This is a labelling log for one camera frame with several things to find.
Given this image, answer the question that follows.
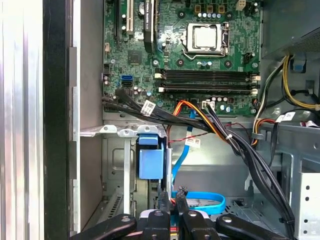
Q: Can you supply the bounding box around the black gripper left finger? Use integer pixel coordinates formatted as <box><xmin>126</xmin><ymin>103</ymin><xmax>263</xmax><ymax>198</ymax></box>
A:
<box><xmin>71</xmin><ymin>191</ymin><xmax>172</xmax><ymax>240</ymax></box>

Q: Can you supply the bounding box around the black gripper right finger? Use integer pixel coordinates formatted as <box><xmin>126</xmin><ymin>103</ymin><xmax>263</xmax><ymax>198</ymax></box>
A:
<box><xmin>175</xmin><ymin>186</ymin><xmax>285</xmax><ymax>240</ymax></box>

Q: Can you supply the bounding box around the hard disk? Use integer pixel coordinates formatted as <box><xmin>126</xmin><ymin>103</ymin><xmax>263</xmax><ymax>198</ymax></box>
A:
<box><xmin>134</xmin><ymin>132</ymin><xmax>173</xmax><ymax>218</ymax></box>

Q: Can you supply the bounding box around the blue SATA wire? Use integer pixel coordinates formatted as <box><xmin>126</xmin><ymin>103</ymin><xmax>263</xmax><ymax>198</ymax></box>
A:
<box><xmin>171</xmin><ymin>108</ymin><xmax>227</xmax><ymax>211</ymax></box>

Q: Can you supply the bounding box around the silver disk bay cage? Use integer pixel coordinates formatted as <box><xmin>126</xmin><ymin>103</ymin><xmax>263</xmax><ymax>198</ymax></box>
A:
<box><xmin>79</xmin><ymin>123</ymin><xmax>173</xmax><ymax>218</ymax></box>

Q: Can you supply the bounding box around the silver optical drive cage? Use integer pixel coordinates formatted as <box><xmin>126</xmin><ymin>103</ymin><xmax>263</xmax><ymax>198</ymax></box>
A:
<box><xmin>254</xmin><ymin>123</ymin><xmax>320</xmax><ymax>240</ymax></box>

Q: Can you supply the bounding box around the black RAM slot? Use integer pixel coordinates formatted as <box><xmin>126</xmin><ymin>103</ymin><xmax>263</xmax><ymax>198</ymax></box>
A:
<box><xmin>157</xmin><ymin>82</ymin><xmax>258</xmax><ymax>88</ymax></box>
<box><xmin>154</xmin><ymin>68</ymin><xmax>260</xmax><ymax>75</ymax></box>
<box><xmin>154</xmin><ymin>74</ymin><xmax>261</xmax><ymax>82</ymax></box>
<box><xmin>157</xmin><ymin>87</ymin><xmax>259</xmax><ymax>95</ymax></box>

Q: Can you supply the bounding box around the blue SATA port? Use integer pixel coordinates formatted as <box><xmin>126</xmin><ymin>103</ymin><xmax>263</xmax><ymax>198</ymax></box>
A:
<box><xmin>121</xmin><ymin>74</ymin><xmax>135</xmax><ymax>87</ymax></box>

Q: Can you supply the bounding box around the black PC case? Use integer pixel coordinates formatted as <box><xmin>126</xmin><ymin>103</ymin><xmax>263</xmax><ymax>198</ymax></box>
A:
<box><xmin>42</xmin><ymin>0</ymin><xmax>320</xmax><ymax>240</ymax></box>

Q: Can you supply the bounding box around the metal locking lever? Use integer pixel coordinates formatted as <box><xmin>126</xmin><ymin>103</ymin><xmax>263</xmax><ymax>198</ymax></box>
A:
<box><xmin>181</xmin><ymin>49</ymin><xmax>227</xmax><ymax>61</ymax></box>

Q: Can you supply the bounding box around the metal socket cover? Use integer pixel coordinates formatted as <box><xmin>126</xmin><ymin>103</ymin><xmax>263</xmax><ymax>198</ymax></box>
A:
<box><xmin>186</xmin><ymin>22</ymin><xmax>230</xmax><ymax>55</ymax></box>

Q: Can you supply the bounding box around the silver CPU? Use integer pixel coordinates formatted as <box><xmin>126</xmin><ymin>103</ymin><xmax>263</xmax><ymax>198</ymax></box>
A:
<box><xmin>193</xmin><ymin>25</ymin><xmax>219</xmax><ymax>49</ymax></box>

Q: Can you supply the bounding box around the green motherboard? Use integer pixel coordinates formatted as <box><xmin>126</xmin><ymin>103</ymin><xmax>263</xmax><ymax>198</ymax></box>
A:
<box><xmin>101</xmin><ymin>0</ymin><xmax>262</xmax><ymax>118</ymax></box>

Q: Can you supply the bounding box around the black graphics card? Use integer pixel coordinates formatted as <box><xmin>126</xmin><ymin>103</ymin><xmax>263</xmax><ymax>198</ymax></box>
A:
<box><xmin>143</xmin><ymin>0</ymin><xmax>160</xmax><ymax>55</ymax></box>

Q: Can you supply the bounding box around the black expansion slot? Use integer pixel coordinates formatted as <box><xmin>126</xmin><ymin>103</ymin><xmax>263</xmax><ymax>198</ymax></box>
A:
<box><xmin>114</xmin><ymin>0</ymin><xmax>121</xmax><ymax>42</ymax></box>

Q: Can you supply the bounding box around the white expansion slot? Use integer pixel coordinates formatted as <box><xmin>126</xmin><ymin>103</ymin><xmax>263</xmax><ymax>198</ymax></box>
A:
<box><xmin>126</xmin><ymin>0</ymin><xmax>135</xmax><ymax>36</ymax></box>

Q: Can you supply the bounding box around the grey power supply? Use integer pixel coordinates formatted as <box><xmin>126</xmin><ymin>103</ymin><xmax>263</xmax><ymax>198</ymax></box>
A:
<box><xmin>259</xmin><ymin>0</ymin><xmax>320</xmax><ymax>60</ymax></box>

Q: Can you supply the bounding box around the black wire bundle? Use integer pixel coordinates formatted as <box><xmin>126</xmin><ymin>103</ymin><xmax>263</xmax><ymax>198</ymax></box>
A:
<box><xmin>101</xmin><ymin>88</ymin><xmax>297</xmax><ymax>240</ymax></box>

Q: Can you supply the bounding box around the orange yellow wire bundle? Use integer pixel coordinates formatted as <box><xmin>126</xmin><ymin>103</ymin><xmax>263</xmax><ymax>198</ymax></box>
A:
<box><xmin>174</xmin><ymin>99</ymin><xmax>258</xmax><ymax>146</ymax></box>

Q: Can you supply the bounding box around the yellow black power cable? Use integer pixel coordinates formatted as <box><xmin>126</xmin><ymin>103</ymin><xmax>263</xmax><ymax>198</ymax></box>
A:
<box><xmin>281</xmin><ymin>54</ymin><xmax>320</xmax><ymax>111</ymax></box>

